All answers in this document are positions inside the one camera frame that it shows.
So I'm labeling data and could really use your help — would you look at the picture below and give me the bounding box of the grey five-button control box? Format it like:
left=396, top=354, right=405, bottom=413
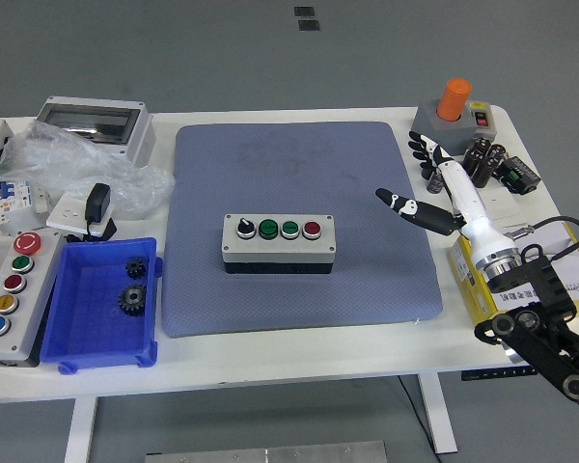
left=0, top=230, right=67, bottom=368

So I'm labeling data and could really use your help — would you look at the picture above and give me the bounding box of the black power adapter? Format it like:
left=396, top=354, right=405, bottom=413
left=84, top=181, right=118, bottom=241

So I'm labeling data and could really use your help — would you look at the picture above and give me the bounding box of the grey metal plate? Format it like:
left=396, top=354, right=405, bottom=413
left=144, top=441, right=387, bottom=463

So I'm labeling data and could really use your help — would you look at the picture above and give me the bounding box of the large black gear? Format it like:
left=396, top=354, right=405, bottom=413
left=117, top=284, right=149, bottom=318

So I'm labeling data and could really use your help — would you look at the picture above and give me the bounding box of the orange cylinder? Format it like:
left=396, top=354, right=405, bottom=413
left=436, top=78, right=473, bottom=122

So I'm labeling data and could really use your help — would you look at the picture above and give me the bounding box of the small black gear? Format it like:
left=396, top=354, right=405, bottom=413
left=124, top=258, right=150, bottom=280

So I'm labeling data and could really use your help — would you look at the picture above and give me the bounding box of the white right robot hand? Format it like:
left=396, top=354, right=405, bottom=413
left=374, top=130, right=517, bottom=266

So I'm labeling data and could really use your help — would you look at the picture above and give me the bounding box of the clear plastic bag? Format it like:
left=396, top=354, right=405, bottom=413
left=0, top=120, right=176, bottom=216

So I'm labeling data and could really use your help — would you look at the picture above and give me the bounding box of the grey windowed distribution box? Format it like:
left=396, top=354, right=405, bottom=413
left=34, top=95, right=155, bottom=168

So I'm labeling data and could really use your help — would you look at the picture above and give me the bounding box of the black module green terminal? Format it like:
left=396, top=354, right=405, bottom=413
left=494, top=154, right=541, bottom=195

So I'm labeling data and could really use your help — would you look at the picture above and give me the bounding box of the yellow white cardboard box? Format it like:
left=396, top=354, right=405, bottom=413
left=447, top=222, right=579, bottom=330

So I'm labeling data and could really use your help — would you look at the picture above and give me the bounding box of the white wall switch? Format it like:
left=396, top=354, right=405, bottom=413
left=476, top=190, right=530, bottom=229

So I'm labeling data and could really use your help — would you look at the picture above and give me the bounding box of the grey four-button control box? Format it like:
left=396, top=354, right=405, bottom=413
left=220, top=213, right=337, bottom=275

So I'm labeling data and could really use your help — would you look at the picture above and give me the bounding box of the blue plastic bin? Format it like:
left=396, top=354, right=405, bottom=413
left=39, top=235, right=164, bottom=375

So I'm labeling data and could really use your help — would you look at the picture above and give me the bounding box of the white table leg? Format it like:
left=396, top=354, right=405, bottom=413
left=417, top=373, right=459, bottom=454
left=63, top=397, right=100, bottom=463

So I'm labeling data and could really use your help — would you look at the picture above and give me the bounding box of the black table control panel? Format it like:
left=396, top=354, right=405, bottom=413
left=460, top=366, right=540, bottom=382

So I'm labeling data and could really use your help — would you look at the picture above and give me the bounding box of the white circuit breaker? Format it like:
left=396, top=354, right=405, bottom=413
left=0, top=178, right=52, bottom=228

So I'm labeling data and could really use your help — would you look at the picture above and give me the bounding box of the blue-grey padded mat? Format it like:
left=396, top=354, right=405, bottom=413
left=161, top=121, right=443, bottom=339

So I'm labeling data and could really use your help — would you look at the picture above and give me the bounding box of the white wall socket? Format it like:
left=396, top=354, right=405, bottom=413
left=45, top=192, right=115, bottom=232

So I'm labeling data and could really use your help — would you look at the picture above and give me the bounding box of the grey switch base box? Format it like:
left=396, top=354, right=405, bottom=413
left=410, top=98, right=497, bottom=158

